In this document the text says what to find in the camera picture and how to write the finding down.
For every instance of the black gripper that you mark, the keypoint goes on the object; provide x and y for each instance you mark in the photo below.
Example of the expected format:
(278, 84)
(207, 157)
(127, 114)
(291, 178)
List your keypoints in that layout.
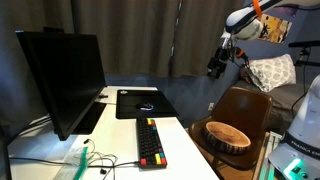
(220, 57)

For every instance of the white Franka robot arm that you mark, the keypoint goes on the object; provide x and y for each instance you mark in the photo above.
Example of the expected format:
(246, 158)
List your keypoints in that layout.
(243, 23)

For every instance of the black keyboard with coloured keys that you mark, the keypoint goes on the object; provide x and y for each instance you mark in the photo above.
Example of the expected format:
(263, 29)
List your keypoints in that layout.
(150, 143)

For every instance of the grey-brown curtain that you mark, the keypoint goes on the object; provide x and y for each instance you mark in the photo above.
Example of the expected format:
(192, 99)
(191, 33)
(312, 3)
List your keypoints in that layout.
(203, 36)
(133, 36)

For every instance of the brown wooden chair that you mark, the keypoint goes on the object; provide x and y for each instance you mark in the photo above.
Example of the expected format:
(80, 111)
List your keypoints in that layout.
(245, 110)

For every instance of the grey patterned pillow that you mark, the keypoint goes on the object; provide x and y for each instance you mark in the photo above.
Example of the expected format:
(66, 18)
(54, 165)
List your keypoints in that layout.
(273, 71)

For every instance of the round wood slab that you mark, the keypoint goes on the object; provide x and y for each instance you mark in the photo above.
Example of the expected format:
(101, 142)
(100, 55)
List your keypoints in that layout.
(226, 135)

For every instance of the grey bed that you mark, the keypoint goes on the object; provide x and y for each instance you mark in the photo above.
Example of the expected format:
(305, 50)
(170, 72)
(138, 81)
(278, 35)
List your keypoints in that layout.
(283, 98)

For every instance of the black glowing computer mouse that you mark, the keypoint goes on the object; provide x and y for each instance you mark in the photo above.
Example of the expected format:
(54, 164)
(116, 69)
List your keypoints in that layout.
(145, 106)

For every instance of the black mouse pad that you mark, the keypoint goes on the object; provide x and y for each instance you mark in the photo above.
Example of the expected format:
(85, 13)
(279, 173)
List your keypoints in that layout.
(133, 98)

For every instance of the small black desk item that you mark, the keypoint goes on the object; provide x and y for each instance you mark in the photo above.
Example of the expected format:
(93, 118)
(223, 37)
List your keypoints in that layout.
(103, 96)

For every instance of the black monitor stand base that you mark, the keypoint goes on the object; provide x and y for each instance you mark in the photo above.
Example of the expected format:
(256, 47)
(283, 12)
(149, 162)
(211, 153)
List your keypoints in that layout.
(89, 118)

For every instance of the black computer monitor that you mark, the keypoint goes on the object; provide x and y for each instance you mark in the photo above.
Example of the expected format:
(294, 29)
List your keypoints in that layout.
(66, 80)

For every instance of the clear plastic bag green strip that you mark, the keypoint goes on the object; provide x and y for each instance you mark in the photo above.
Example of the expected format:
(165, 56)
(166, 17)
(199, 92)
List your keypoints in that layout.
(71, 165)

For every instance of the white wall outlet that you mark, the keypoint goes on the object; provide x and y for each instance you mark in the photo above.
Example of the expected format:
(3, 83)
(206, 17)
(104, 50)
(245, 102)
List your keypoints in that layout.
(211, 106)

